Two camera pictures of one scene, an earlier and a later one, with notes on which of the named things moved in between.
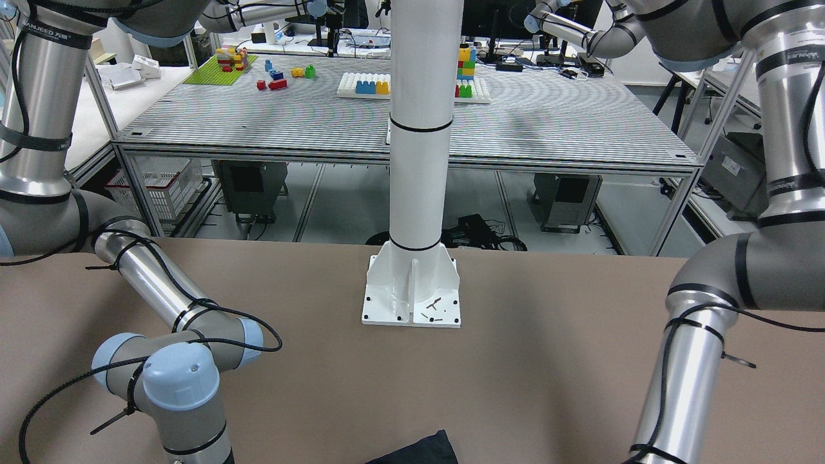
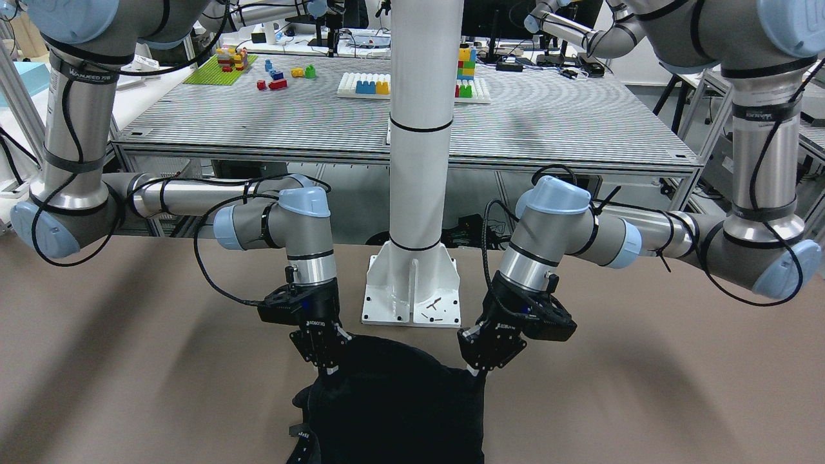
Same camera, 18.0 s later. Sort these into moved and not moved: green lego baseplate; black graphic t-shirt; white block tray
Moved: black graphic t-shirt
Not moved: white block tray; green lego baseplate
